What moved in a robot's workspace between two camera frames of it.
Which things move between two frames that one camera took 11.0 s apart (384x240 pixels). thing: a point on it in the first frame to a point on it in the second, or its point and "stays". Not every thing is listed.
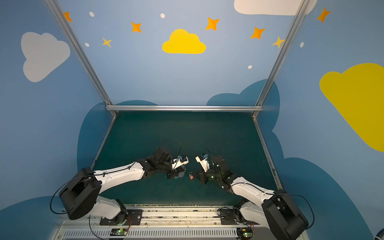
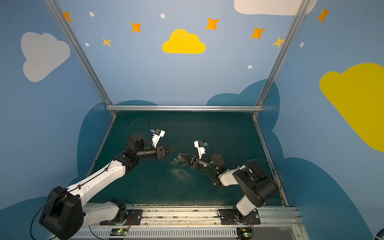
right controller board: [244, 233] stays
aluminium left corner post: [84, 54] stays
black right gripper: [204, 175] to [194, 162]
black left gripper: [175, 172] to [160, 152]
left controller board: [118, 232] stays
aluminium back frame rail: [189, 108] stays
